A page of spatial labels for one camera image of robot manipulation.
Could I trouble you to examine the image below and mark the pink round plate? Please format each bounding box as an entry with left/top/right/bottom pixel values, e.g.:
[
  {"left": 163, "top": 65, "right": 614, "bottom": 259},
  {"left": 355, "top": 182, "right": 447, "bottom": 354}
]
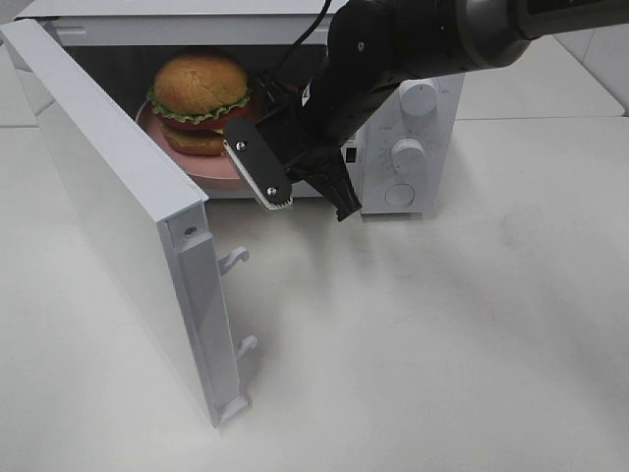
[{"left": 136, "top": 101, "right": 246, "bottom": 192}]

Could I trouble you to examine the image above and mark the round white door button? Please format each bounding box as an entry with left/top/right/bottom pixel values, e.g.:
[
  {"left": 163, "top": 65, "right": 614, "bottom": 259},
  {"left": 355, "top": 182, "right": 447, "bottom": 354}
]
[{"left": 385, "top": 184, "right": 415, "bottom": 207}]

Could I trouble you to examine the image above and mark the white microwave door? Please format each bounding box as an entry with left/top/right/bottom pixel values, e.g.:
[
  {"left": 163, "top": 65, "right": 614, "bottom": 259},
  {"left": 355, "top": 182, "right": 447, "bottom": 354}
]
[{"left": 1, "top": 19, "right": 257, "bottom": 426}]

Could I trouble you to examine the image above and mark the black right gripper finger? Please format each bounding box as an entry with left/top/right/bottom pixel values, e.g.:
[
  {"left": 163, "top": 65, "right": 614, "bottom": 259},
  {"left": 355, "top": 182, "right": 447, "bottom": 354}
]
[
  {"left": 300, "top": 147, "right": 362, "bottom": 221},
  {"left": 250, "top": 72, "right": 302, "bottom": 125}
]

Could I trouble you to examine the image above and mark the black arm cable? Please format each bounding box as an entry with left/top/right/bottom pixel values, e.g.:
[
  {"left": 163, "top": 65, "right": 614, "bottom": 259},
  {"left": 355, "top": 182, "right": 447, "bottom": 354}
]
[{"left": 272, "top": 0, "right": 333, "bottom": 80}]

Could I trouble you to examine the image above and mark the white round knob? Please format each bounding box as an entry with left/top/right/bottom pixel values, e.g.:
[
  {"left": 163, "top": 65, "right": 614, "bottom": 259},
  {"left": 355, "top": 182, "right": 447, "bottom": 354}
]
[
  {"left": 390, "top": 138, "right": 426, "bottom": 175},
  {"left": 398, "top": 79, "right": 438, "bottom": 117}
]

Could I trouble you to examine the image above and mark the toy hamburger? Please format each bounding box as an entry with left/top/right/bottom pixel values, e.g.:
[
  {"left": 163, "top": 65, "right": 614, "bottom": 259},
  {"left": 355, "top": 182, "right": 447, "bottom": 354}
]
[{"left": 146, "top": 49, "right": 255, "bottom": 157}]

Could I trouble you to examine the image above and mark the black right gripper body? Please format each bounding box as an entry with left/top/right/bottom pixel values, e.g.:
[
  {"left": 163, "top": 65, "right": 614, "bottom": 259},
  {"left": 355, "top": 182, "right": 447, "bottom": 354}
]
[{"left": 257, "top": 43, "right": 404, "bottom": 183}]

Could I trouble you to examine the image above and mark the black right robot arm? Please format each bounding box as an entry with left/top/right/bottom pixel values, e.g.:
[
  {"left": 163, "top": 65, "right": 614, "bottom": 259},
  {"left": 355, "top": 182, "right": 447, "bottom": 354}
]
[{"left": 250, "top": 1, "right": 628, "bottom": 220}]

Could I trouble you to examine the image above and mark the upper white round knob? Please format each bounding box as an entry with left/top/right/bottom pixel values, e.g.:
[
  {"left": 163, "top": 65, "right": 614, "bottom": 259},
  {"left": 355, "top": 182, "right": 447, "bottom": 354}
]
[{"left": 398, "top": 79, "right": 438, "bottom": 117}]

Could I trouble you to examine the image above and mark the lower white round knob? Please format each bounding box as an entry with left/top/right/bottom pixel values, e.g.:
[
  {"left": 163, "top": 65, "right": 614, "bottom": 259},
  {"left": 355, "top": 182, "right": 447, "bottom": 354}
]
[{"left": 390, "top": 138, "right": 426, "bottom": 175}]

